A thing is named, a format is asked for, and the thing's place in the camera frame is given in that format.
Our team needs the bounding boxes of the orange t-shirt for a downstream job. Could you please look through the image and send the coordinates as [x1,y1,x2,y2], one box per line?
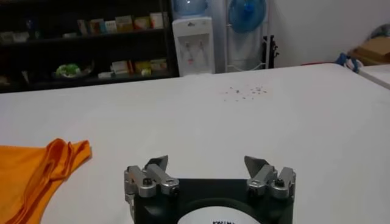
[0,138,93,224]

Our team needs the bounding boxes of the green and white bowl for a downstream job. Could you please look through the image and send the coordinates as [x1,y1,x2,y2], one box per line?
[54,62,94,79]

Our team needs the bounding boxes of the white metal jug rack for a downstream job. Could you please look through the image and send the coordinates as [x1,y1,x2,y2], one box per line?
[224,0,272,73]

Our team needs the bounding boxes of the black shelving unit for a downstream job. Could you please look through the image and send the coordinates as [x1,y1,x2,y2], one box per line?
[0,0,180,94]

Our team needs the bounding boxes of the blue and white bag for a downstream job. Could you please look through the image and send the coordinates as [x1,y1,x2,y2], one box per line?
[335,52,364,74]

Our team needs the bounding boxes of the white side table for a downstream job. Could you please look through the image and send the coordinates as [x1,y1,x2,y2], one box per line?
[358,63,390,91]

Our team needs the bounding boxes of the upright blue water jug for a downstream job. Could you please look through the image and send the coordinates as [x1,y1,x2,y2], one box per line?
[172,0,210,17]

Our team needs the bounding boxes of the white water dispenser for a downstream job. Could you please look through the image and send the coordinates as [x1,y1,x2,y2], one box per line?
[172,16,216,77]

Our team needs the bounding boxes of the stacked brown cardboard boxes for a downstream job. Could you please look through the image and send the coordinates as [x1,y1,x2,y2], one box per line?
[349,36,390,66]

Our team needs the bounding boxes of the black tripod stand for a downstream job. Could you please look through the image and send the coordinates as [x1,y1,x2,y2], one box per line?
[263,35,280,69]

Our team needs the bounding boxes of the red and white box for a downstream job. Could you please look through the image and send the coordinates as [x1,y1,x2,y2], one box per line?
[110,60,134,76]

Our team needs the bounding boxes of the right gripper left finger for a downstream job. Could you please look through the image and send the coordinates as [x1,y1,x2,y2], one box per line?
[124,155,180,211]

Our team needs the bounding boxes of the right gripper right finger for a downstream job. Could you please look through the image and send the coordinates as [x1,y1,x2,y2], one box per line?
[243,155,297,200]

